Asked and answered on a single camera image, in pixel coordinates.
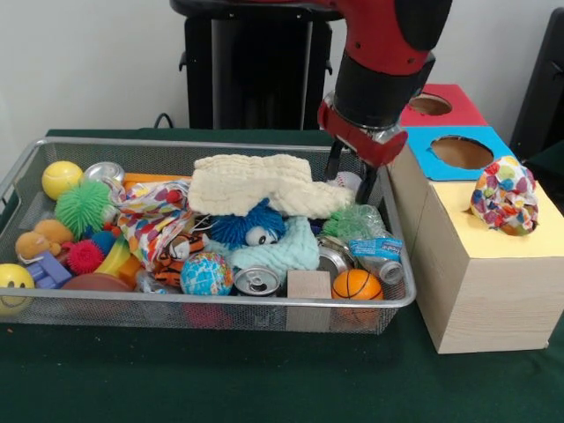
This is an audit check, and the cream waffle cloth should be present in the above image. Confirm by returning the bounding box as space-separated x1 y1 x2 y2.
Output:
187 153 356 219

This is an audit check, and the dark green tablecloth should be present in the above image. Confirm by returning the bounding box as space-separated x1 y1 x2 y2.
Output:
0 127 564 423

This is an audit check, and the colourful dotted napkin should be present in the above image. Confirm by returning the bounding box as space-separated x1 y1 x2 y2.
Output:
470 154 539 237
105 179 195 272

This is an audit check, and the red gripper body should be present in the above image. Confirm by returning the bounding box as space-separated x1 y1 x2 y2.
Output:
317 93 409 168

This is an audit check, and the white baseball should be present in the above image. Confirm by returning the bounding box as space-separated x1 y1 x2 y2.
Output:
337 171 363 193

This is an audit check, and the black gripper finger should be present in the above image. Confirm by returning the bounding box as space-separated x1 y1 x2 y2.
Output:
354 162 379 204
324 139 343 183

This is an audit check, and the green spiky ball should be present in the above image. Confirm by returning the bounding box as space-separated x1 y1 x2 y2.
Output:
55 181 112 241

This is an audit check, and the light blue cloth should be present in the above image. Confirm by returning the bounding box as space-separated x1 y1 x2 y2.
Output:
228 215 321 272

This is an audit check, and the wooden box with three holes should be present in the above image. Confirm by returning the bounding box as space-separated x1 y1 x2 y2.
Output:
386 83 557 355

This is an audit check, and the green cloth side table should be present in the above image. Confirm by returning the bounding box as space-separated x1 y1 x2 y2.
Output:
522 140 564 189

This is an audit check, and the yellow smiley ball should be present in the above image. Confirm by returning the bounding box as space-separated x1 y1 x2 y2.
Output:
0 263 35 316

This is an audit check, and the silver mesh bin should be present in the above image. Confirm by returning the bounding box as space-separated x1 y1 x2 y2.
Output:
0 136 418 335

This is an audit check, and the yellow tennis ball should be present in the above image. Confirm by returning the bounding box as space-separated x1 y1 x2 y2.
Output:
41 160 84 202

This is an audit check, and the blue spiky ball with eyes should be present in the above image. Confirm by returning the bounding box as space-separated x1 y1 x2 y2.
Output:
209 197 287 248

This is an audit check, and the black upright board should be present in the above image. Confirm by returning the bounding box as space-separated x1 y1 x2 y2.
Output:
509 7 564 165

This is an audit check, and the small globe ball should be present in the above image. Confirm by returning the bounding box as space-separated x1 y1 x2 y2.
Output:
179 251 234 296

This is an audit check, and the orange basketball toy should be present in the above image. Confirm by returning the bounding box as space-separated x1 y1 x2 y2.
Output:
330 269 384 301

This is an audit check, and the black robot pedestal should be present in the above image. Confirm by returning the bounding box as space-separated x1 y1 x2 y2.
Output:
169 0 349 130

